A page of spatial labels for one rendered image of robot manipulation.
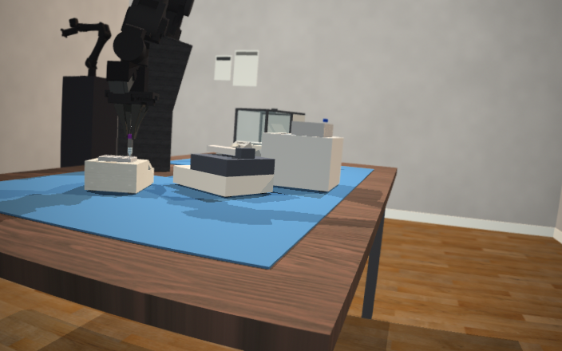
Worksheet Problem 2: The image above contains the blue flat mat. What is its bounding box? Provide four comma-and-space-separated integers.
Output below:
0, 166, 373, 269

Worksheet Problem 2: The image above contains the clear test tube with liquid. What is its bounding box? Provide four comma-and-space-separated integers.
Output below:
127, 134, 133, 156

